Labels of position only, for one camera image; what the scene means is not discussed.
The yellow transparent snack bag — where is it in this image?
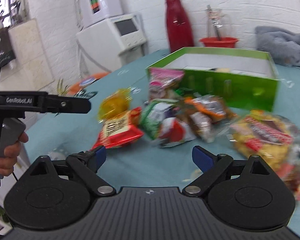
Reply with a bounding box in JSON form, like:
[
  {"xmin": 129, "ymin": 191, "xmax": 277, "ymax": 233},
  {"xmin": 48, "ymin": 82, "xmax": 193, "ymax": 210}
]
[{"xmin": 98, "ymin": 88, "xmax": 132, "ymax": 121}]

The green cardboard box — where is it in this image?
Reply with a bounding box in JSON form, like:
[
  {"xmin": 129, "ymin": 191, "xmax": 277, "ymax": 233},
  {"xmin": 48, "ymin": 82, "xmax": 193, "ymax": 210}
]
[{"xmin": 152, "ymin": 47, "xmax": 279, "ymax": 112}]

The pink snack bag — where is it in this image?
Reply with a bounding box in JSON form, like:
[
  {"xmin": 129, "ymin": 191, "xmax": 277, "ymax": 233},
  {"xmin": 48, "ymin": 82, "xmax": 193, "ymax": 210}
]
[{"xmin": 148, "ymin": 67, "xmax": 184, "ymax": 101}]

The white machine with screen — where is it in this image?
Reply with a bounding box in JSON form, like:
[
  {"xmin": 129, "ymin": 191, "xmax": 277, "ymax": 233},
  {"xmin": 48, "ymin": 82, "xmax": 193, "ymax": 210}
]
[{"xmin": 77, "ymin": 14, "xmax": 147, "ymax": 74}]

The red white snack bag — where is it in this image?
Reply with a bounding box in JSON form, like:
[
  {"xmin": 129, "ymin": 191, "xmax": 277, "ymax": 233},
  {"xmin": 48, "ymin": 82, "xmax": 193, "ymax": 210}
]
[{"xmin": 157, "ymin": 117, "xmax": 196, "ymax": 147}]

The black stirring stick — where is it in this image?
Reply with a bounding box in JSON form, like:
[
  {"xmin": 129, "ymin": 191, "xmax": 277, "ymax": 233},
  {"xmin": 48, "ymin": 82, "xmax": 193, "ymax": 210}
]
[{"xmin": 207, "ymin": 4, "xmax": 222, "ymax": 41}]

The glass pitcher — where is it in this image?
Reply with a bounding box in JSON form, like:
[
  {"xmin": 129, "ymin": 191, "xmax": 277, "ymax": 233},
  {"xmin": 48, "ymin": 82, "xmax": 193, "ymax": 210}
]
[{"xmin": 205, "ymin": 4, "xmax": 232, "ymax": 41}]

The grey fluffy blanket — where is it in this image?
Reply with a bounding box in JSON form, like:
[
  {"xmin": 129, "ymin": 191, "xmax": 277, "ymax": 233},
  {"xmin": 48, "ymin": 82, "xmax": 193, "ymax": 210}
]
[{"xmin": 255, "ymin": 26, "xmax": 300, "ymax": 67}]

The left hand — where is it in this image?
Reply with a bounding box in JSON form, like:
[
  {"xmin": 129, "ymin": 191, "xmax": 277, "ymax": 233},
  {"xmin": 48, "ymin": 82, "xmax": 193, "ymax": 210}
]
[{"xmin": 0, "ymin": 132, "xmax": 29, "ymax": 177}]

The green snack bag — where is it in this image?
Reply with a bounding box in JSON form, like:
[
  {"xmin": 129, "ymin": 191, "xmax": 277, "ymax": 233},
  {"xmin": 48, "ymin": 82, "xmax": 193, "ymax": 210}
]
[{"xmin": 140, "ymin": 99, "xmax": 179, "ymax": 140}]

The white water purifier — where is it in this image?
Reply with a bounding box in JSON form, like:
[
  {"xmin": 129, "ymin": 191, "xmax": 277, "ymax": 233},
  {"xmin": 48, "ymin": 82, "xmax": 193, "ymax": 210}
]
[{"xmin": 79, "ymin": 0, "xmax": 123, "ymax": 28}]

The orange brown snack bag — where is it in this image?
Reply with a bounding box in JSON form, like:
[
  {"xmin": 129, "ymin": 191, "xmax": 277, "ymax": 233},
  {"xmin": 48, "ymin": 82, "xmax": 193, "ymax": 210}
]
[{"xmin": 183, "ymin": 94, "xmax": 238, "ymax": 143}]

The red thermos jug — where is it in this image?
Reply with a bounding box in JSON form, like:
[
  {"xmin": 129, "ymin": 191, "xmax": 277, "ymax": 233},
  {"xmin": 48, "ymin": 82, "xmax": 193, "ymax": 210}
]
[{"xmin": 166, "ymin": 0, "xmax": 194, "ymax": 52}]

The large yellow chips bag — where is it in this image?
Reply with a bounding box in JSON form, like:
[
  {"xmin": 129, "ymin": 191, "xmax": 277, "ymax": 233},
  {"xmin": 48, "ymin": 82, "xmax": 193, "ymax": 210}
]
[{"xmin": 227, "ymin": 110, "xmax": 300, "ymax": 179}]

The red plastic basin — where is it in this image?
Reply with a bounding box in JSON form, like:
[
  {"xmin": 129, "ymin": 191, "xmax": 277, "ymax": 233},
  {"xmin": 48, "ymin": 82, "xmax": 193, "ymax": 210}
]
[{"xmin": 199, "ymin": 37, "xmax": 239, "ymax": 48}]

